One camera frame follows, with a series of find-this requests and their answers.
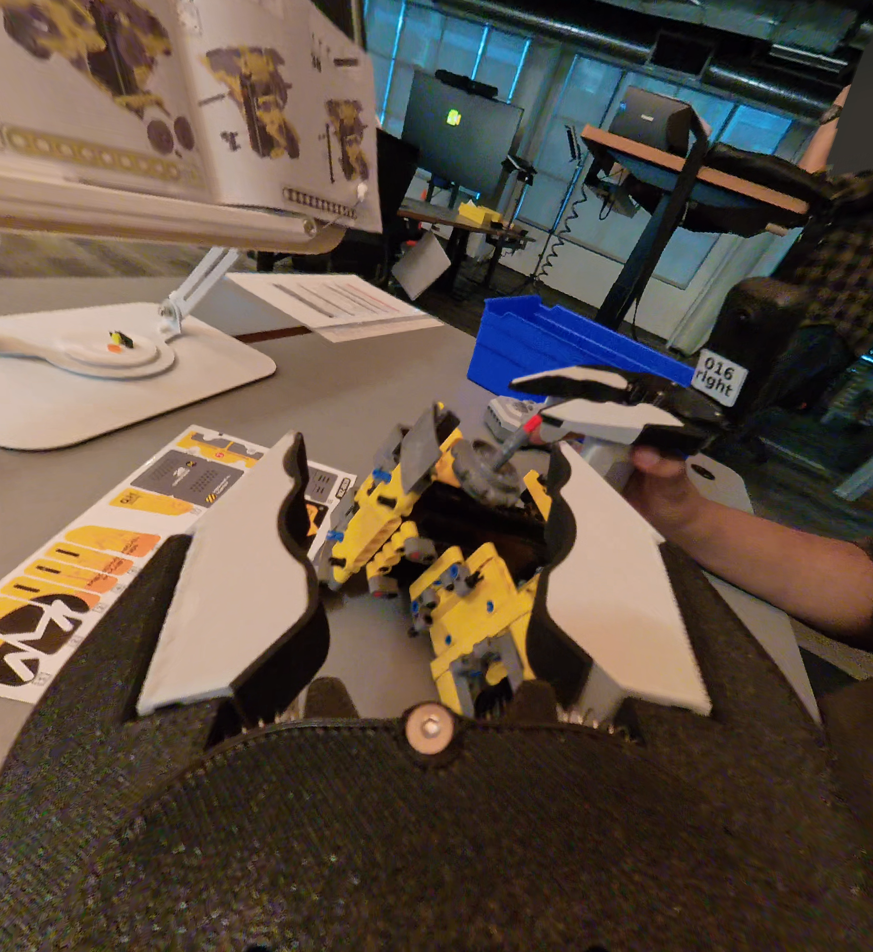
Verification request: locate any yellow and grey sticker sheet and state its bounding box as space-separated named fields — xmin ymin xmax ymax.
xmin=0 ymin=424 xmax=359 ymax=704

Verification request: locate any yellow toy brick vehicle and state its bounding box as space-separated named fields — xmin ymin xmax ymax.
xmin=316 ymin=402 xmax=557 ymax=718

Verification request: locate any standing desk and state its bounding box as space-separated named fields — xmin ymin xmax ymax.
xmin=580 ymin=122 xmax=813 ymax=332

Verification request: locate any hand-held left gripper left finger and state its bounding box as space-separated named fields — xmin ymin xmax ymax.
xmin=135 ymin=430 xmax=332 ymax=720

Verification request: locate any dark wall monitor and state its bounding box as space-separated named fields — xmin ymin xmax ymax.
xmin=399 ymin=69 xmax=524 ymax=202

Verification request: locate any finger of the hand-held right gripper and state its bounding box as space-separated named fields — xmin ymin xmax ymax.
xmin=508 ymin=364 xmax=634 ymax=404
xmin=535 ymin=398 xmax=686 ymax=447

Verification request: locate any laminated paper sheet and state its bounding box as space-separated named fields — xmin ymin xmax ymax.
xmin=224 ymin=271 xmax=445 ymax=343

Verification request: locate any white book stand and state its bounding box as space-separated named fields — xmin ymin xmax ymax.
xmin=0 ymin=167 xmax=348 ymax=452

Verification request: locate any blue plastic bin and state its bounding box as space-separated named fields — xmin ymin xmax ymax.
xmin=466 ymin=295 xmax=698 ymax=395

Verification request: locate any black office chair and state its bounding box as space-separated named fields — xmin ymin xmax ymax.
xmin=704 ymin=277 xmax=854 ymax=447

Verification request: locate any grey toy motor block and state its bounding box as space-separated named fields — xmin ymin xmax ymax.
xmin=485 ymin=396 xmax=549 ymax=440

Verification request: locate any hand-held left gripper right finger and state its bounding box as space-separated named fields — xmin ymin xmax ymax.
xmin=527 ymin=443 xmax=713 ymax=724

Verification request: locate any person's right hand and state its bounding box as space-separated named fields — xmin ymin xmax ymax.
xmin=621 ymin=446 xmax=705 ymax=531

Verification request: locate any dark laptop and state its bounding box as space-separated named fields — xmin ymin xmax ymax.
xmin=608 ymin=85 xmax=709 ymax=153

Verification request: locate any coiled cable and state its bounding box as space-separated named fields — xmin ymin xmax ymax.
xmin=537 ymin=175 xmax=590 ymax=280

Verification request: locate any hanging white paper sheet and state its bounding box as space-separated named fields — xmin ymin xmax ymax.
xmin=392 ymin=231 xmax=452 ymax=298

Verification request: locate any grey axle with red tip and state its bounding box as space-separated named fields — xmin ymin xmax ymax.
xmin=490 ymin=415 xmax=545 ymax=471

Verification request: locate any grey toothed toy wheel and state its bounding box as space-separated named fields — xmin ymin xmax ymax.
xmin=457 ymin=439 xmax=528 ymax=508

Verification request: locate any toy instruction booklet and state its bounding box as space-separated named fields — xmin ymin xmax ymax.
xmin=0 ymin=0 xmax=381 ymax=233

